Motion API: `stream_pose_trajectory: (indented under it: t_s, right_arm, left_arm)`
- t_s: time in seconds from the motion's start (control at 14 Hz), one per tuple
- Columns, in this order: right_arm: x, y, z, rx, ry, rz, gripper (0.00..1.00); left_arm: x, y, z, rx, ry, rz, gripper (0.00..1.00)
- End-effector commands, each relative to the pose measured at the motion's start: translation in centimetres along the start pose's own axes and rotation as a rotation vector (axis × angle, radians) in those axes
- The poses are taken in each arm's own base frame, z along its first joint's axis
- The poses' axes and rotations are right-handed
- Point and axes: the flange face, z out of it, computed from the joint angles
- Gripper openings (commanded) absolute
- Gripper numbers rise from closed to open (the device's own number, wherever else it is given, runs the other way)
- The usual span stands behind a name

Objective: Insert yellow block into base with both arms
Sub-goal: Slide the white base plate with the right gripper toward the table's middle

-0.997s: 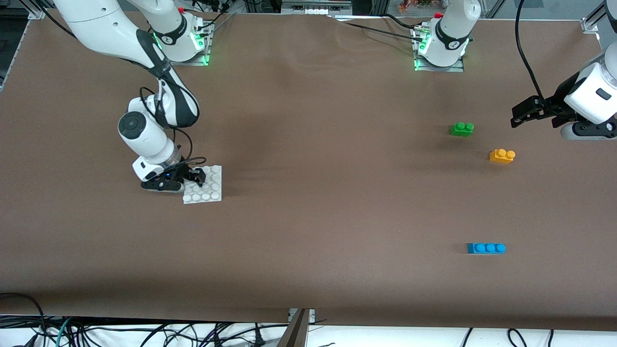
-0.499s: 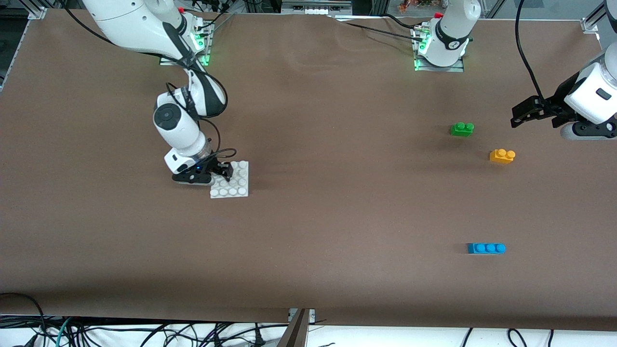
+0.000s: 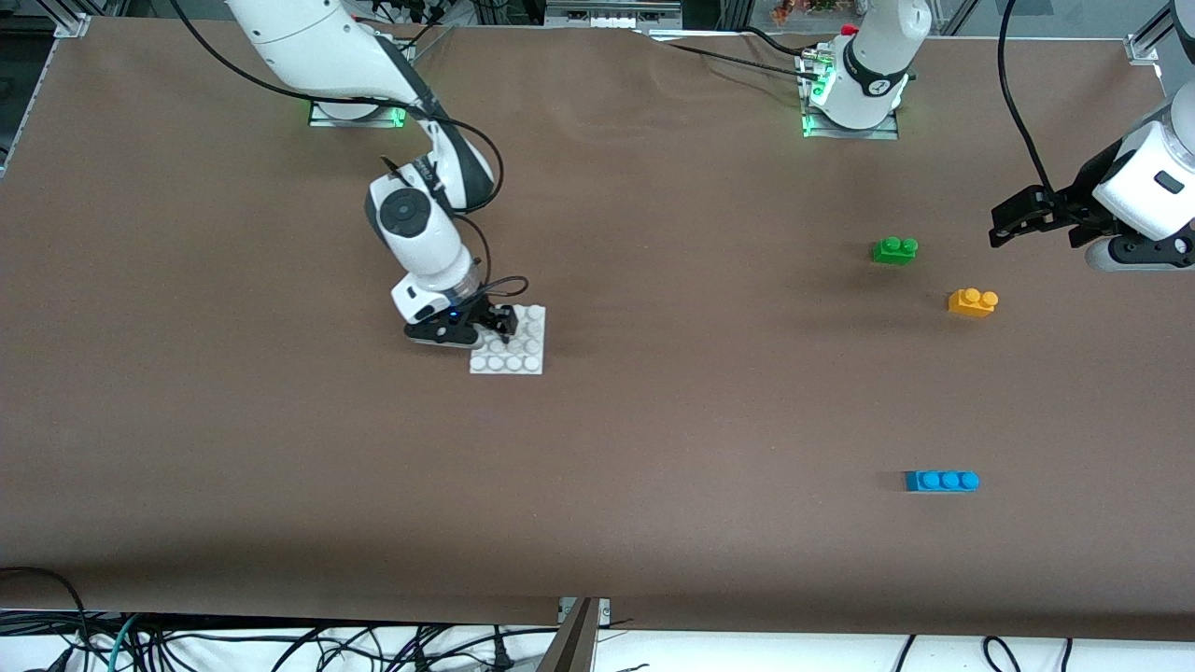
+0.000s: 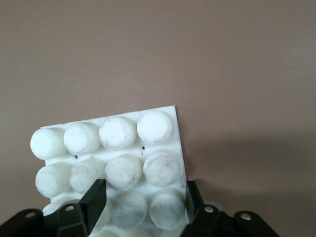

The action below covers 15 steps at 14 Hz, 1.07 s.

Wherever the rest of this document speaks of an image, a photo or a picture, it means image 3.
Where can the white slotted rail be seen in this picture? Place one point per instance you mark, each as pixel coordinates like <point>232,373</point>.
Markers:
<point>607,19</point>

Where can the aluminium frame corner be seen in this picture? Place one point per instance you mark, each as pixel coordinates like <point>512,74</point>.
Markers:
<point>73,26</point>

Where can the grey metal post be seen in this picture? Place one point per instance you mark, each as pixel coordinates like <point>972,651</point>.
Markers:
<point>574,644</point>

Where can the small metal bracket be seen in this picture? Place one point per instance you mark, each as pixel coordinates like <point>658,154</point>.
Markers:
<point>605,611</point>

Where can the yellow two-stud block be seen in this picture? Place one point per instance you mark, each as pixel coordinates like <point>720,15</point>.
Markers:
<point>971,306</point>

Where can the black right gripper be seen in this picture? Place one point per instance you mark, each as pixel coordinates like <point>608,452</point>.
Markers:
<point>488,312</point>

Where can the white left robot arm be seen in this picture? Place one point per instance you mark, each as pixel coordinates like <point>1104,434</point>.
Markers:
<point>878,65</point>

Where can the aluminium frame post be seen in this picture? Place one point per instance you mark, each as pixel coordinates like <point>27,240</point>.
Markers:
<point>1144,47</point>

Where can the brown table cover sheet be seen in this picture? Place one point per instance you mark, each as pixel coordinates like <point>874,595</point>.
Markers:
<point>653,467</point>

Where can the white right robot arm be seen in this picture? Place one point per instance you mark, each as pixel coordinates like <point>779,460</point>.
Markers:
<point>308,37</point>

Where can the blue three-stud block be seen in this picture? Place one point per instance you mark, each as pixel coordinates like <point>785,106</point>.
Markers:
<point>938,482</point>

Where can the green two-stud block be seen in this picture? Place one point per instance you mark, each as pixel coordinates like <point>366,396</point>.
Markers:
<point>894,254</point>

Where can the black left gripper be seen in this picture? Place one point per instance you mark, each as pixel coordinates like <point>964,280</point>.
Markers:
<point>1081,198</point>

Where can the white studded base plate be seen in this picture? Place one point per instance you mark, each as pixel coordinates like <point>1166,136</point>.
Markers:
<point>527,355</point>

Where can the orange background object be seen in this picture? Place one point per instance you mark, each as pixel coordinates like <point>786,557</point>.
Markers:
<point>803,9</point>

